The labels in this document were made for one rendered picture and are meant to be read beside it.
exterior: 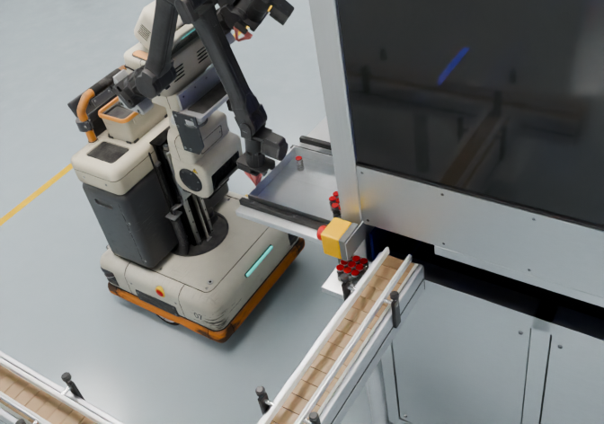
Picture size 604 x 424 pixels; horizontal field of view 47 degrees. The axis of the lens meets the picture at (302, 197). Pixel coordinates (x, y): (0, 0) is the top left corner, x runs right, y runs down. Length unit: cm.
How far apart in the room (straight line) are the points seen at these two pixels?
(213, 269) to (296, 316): 41
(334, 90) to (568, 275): 65
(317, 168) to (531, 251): 84
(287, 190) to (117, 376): 122
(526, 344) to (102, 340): 188
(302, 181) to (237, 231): 85
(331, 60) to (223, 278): 144
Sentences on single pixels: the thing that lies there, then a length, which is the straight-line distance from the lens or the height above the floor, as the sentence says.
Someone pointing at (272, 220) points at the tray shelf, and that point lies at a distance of 204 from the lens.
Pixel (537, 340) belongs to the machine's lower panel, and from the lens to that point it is 181.
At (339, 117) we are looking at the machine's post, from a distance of 159.
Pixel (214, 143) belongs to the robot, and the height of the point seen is 82.
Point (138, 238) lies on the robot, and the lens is 276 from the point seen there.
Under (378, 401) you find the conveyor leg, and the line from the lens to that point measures 195.
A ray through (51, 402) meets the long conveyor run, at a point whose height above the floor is 93.
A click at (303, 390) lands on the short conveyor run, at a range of 158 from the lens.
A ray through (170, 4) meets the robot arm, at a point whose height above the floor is 151.
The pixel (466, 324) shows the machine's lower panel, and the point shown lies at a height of 75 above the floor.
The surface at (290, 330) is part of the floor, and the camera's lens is 289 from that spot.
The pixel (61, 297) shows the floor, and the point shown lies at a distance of 340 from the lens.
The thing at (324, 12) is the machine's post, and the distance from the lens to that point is 146.
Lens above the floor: 222
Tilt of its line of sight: 40 degrees down
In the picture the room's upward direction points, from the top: 11 degrees counter-clockwise
